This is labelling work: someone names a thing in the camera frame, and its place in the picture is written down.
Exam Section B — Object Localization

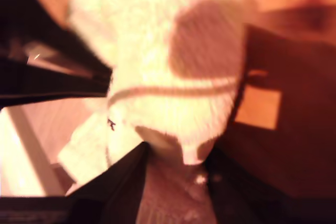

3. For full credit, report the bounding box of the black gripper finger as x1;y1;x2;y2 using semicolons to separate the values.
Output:
0;0;114;78
0;60;111;109
65;141;152;224
206;150;289;224

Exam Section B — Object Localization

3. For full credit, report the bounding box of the white towel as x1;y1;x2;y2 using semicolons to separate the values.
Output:
57;0;260;224

